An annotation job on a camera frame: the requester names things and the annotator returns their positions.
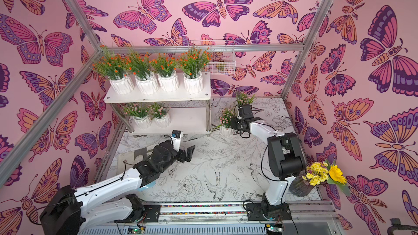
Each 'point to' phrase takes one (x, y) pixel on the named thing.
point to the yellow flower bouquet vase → (318, 173)
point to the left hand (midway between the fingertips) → (189, 142)
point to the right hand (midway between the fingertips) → (233, 122)
